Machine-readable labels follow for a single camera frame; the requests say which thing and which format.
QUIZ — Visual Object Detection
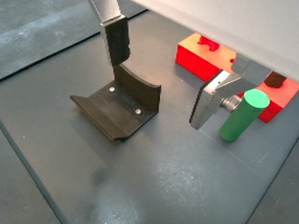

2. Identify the red shape sorting board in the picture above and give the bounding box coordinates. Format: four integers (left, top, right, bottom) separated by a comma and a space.
175, 33, 299, 123

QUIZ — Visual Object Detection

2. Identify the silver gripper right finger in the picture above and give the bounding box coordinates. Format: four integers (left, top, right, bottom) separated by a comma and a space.
190, 54, 271, 130

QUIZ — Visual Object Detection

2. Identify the green cylinder peg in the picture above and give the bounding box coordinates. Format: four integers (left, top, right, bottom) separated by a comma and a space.
219, 88, 270, 142

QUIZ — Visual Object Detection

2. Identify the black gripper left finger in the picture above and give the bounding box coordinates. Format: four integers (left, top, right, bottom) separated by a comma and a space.
88, 0, 131, 67

